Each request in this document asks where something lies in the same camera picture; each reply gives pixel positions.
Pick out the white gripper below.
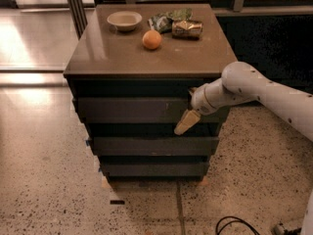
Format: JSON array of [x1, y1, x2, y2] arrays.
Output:
[[174, 85, 217, 135]]

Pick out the beige ceramic bowl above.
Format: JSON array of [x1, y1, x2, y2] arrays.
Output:
[[107, 11, 142, 32]]

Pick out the dark brown drawer cabinet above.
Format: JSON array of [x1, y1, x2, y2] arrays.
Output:
[[64, 4, 236, 166]]

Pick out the drawer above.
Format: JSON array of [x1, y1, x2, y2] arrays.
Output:
[[71, 97, 231, 124], [88, 136, 219, 156], [101, 163, 208, 177]]

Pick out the black floor cable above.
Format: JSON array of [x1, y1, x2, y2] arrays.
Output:
[[215, 215, 261, 235]]

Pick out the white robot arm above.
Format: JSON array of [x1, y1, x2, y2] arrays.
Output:
[[175, 62, 313, 235]]

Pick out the green chip bag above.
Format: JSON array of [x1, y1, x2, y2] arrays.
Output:
[[148, 8, 192, 33]]

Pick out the crushed metallic can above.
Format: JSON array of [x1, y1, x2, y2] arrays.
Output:
[[172, 20, 203, 39]]

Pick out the grey power strip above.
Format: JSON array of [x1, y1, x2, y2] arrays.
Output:
[[273, 222, 301, 235]]

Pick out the orange fruit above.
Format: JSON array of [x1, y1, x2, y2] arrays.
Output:
[[142, 30, 161, 50]]

